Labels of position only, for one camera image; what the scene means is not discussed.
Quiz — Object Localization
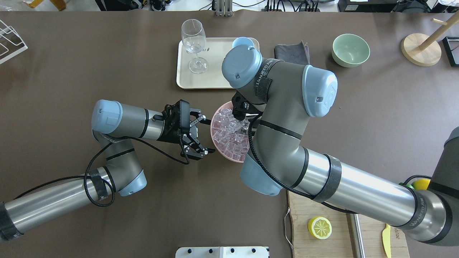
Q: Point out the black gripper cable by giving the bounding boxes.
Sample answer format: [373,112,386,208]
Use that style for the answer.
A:
[247,114,359,215]

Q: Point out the mint green bowl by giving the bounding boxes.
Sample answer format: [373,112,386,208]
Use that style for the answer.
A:
[331,34,371,68]

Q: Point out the black glass holder tray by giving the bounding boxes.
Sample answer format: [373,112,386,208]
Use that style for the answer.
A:
[441,36,459,67]

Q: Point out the bamboo cutting board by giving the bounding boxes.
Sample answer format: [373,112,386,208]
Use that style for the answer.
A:
[287,189,410,258]

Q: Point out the steel muddler black tip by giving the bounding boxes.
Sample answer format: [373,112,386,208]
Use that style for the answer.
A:
[347,214,366,258]

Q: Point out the wooden mug tree stand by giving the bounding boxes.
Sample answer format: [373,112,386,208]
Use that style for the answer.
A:
[400,13,459,67]

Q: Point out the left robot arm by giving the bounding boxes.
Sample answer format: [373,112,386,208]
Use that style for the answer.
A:
[1,100,215,242]

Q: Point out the halved lemon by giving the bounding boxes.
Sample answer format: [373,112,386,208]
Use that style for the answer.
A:
[308,216,332,240]

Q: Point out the folded grey cloth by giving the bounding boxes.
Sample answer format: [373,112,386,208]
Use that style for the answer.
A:
[274,41,311,65]

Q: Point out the white wire cup rack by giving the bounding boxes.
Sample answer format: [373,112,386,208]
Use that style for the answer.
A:
[0,20,28,64]

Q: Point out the cream rabbit serving tray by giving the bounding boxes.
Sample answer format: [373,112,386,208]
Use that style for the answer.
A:
[176,37,263,90]

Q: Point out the green lime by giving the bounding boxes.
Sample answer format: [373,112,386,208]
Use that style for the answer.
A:
[399,182,415,189]

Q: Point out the light blue plastic cup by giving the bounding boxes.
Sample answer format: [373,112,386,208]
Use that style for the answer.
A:
[232,37,254,48]

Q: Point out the clear wine glass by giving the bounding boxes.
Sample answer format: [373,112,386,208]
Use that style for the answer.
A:
[181,19,208,75]

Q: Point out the pink bowl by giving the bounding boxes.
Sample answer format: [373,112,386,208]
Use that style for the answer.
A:
[210,101,251,164]

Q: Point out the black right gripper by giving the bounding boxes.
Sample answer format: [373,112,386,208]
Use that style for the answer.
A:
[231,91,266,122]

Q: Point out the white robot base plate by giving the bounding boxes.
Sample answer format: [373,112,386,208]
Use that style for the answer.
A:
[175,245,270,258]

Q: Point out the yellow plastic knife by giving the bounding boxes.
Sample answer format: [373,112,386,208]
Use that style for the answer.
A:
[381,224,392,258]

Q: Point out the upper yellow lemon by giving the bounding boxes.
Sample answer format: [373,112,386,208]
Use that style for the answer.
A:
[411,178,431,190]

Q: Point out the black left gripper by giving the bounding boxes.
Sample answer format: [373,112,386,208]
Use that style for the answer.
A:
[157,100,216,160]

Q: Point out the pile of clear ice cubes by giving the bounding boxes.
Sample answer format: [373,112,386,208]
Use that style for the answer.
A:
[212,107,251,161]

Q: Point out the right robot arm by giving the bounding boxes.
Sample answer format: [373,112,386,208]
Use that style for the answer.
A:
[222,45,458,247]

